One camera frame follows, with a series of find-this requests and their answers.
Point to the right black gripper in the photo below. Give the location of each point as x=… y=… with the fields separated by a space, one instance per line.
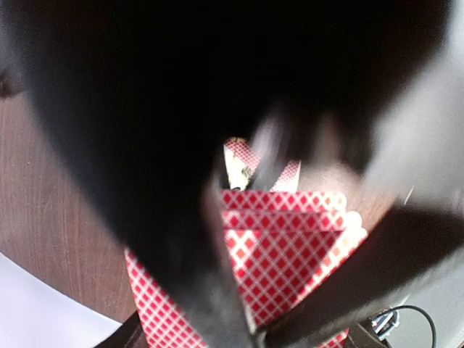
x=138 y=97

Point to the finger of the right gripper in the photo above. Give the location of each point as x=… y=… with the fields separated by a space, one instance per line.
x=407 y=250

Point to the red backed card deck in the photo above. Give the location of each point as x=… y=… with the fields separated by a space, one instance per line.
x=281 y=245

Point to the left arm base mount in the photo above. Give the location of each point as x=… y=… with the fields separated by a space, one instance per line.
x=374 y=331

